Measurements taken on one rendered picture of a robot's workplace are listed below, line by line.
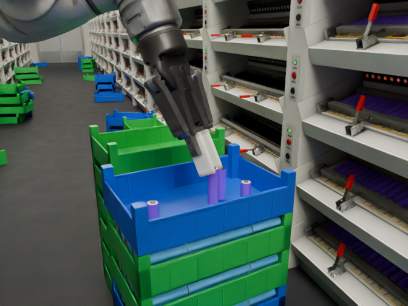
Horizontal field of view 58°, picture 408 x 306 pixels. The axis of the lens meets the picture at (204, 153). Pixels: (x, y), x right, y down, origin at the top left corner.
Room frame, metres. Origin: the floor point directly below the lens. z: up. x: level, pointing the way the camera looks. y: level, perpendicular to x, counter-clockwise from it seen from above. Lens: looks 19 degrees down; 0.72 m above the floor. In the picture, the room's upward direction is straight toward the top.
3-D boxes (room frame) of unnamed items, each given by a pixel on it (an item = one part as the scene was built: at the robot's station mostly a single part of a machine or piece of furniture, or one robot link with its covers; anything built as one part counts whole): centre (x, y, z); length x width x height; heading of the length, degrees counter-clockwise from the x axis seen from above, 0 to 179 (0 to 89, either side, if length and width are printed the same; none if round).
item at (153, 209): (0.51, 0.08, 0.44); 0.02 x 0.02 x 0.06
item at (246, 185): (0.59, -0.07, 0.44); 0.02 x 0.02 x 0.06
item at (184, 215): (0.63, 0.01, 0.44); 0.30 x 0.20 x 0.08; 119
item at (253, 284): (0.63, 0.01, 0.28); 0.30 x 0.20 x 0.08; 119
